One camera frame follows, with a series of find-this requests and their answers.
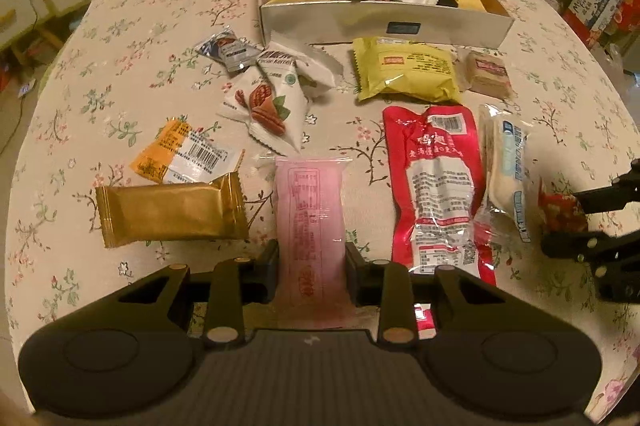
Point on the small silver snack packet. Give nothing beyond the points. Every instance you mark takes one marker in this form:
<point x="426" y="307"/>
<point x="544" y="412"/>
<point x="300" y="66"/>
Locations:
<point x="230" y="50"/>

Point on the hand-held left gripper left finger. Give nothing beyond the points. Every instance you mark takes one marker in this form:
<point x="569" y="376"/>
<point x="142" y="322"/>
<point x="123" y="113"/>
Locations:
<point x="270" y="271"/>

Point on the clear white pastry packet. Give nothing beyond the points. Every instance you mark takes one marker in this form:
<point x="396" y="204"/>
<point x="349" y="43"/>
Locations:
<point x="505" y="165"/>

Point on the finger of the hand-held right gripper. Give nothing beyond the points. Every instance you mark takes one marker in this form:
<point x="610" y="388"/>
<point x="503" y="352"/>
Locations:
<point x="600" y="200"/>
<point x="570" y="246"/>

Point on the small tan square packet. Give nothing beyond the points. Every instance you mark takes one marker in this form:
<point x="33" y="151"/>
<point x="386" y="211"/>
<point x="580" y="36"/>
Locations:
<point x="490" y="75"/>

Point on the gold foil snack packet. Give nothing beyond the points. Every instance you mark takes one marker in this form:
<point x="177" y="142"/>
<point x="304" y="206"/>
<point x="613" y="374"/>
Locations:
<point x="170" y="216"/>

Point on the red chicken wing snack packet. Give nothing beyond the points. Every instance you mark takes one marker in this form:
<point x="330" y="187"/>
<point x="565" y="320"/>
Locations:
<point x="440" y="186"/>

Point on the orange snack packet white label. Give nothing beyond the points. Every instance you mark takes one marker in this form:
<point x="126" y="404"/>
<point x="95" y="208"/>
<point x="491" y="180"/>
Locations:
<point x="165" y="155"/>

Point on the white brown striped snack packet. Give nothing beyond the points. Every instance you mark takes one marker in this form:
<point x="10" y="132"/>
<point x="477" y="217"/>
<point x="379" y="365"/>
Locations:
<point x="300" y="65"/>

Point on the pink snack packet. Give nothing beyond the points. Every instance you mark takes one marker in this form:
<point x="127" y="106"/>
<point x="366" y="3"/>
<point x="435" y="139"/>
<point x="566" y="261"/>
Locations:
<point x="310" y="216"/>

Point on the small white floor device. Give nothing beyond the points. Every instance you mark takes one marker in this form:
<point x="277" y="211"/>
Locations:
<point x="23" y="91"/>

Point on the small red candy packet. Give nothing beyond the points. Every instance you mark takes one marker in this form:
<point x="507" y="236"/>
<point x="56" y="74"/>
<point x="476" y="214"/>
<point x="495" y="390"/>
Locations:
<point x="424" y="321"/>
<point x="557" y="211"/>

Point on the yellow green snack packet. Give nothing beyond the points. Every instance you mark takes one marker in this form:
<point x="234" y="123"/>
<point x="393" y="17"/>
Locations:
<point x="405" y="70"/>

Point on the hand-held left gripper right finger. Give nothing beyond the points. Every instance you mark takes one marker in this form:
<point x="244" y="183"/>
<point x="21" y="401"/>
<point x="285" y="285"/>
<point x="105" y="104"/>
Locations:
<point x="354" y="276"/>

